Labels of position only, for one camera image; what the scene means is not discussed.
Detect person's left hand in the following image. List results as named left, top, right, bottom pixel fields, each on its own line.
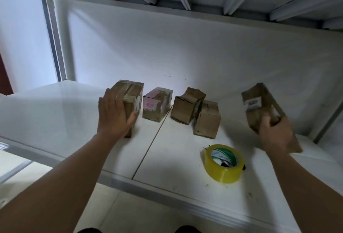
left=96, top=87, right=139, bottom=141

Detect person's right hand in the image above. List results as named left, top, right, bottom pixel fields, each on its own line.
left=258, top=114, right=295, bottom=157

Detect long cardboard box white label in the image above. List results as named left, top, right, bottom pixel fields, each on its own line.
left=110, top=79, right=145, bottom=139

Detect pink carton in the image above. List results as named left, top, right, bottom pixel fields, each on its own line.
left=141, top=86, right=174, bottom=123

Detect small cardboard box red label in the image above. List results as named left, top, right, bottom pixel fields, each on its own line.
left=193, top=99, right=222, bottom=140

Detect yellow tape roll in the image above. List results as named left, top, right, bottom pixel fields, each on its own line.
left=204, top=144, right=245, bottom=184

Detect corrugated cardboard box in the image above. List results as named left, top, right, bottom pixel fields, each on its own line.
left=170, top=86, right=207, bottom=125

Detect person's right forearm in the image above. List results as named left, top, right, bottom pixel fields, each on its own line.
left=268, top=150, right=343, bottom=233

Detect person's left forearm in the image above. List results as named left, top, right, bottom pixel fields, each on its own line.
left=0, top=134, right=116, bottom=233

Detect person's black trousers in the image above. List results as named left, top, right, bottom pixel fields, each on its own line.
left=78, top=226, right=202, bottom=233

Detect white metal shelf rack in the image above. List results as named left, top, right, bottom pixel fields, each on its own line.
left=0, top=0, right=343, bottom=233

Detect red-brown door frame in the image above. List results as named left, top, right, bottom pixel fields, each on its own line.
left=0, top=53, right=14, bottom=97

